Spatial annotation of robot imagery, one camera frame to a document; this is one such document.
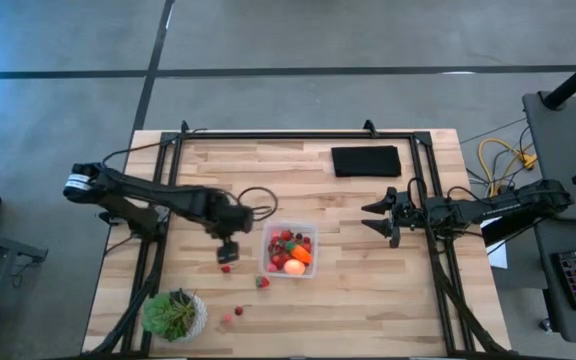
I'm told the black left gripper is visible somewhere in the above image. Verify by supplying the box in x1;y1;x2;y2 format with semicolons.
205;192;255;265

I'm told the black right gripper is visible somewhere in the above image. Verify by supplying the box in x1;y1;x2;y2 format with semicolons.
361;187;432;249

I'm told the clear plastic tupperware container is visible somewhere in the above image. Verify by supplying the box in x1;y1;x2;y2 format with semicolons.
258;220;320;280

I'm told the orange toy carrot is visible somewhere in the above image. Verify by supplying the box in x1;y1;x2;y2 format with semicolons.
286;241;314;266

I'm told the pale orange toy peach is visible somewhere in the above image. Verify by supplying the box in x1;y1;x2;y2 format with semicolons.
284;258;307;277

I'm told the black folded cloth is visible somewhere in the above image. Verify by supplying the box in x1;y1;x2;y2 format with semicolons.
330;145;403;179

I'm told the green succulent in white pot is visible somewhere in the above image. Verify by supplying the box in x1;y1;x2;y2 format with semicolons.
140;288;209;344

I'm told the black desk crossbar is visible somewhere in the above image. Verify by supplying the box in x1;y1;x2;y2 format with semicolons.
481;214;544;247

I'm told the white paper sheet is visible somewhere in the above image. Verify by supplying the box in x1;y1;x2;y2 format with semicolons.
485;217;510;271

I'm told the dark grey side desk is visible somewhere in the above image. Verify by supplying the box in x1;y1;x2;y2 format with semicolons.
532;217;576;347
521;91;576;222

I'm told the black round pole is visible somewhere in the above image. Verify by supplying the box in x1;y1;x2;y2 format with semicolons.
541;46;576;110

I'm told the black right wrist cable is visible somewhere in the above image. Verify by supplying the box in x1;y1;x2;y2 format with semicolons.
406;176;484;202

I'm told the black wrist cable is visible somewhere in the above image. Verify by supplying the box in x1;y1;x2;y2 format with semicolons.
406;176;484;202
237;186;279;222

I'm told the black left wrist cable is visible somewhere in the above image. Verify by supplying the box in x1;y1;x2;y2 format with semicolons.
237;186;279;222

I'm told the black metal table frame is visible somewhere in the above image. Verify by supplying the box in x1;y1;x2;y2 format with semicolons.
81;119;515;359

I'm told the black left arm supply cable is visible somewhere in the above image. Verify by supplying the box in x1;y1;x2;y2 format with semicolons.
101;141;169;166

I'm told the yellow cable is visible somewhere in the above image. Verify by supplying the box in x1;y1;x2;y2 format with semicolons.
477;137;539;200

